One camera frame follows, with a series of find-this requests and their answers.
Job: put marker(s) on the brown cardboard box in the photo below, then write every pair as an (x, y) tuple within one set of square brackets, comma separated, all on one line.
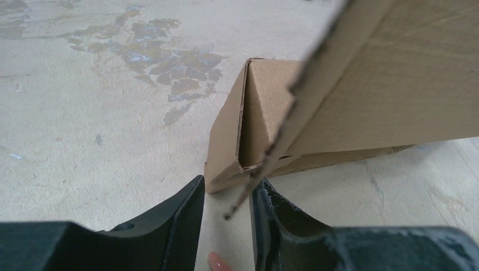
[(384, 75)]

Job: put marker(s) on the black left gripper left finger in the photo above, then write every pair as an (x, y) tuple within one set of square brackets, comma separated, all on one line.
[(165, 237)]

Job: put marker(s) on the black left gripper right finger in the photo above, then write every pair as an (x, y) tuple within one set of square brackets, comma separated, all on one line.
[(287, 238)]

